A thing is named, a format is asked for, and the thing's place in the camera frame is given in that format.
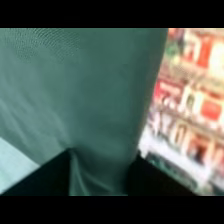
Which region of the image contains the dark green T-shirt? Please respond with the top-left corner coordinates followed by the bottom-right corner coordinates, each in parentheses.
top-left (0, 28), bottom-right (170, 197)

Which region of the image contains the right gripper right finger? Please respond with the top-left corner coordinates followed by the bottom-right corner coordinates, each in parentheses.
top-left (127, 150), bottom-right (202, 197)

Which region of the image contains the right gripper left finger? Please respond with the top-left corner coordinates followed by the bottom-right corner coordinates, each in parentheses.
top-left (0, 148), bottom-right (72, 197)

